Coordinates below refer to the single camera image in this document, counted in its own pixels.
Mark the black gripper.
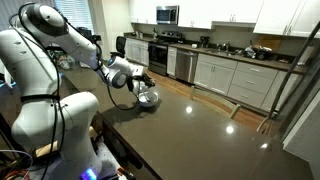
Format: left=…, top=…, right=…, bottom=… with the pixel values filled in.
left=136, top=74, right=155, bottom=87

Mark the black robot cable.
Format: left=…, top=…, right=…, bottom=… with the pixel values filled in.
left=8, top=2, right=141, bottom=180

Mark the black office chair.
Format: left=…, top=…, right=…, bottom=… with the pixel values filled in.
left=110, top=36, right=126, bottom=58

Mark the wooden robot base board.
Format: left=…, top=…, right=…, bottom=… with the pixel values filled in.
left=35, top=125, right=100, bottom=158

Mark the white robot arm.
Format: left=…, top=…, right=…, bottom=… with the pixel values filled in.
left=0, top=3, right=154, bottom=180

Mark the stainless steel dishwasher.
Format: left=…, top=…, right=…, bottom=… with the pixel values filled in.
left=175, top=49, right=198, bottom=83

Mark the black coffee maker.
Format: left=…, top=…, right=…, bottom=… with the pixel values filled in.
left=200, top=36, right=210, bottom=48

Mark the stainless steel microwave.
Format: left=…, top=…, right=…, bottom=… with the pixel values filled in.
left=156, top=6, right=179, bottom=25

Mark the white ceramic bowl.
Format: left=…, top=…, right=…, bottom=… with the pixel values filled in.
left=138, top=91, right=159, bottom=107

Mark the cream wooden chair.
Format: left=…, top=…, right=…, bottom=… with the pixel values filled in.
left=190, top=86, right=241, bottom=119

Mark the kitchen sink faucet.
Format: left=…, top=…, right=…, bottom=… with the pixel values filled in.
left=216, top=42, right=230, bottom=52

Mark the black stove range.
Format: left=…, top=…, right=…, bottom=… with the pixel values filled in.
left=148, top=31, right=184, bottom=76

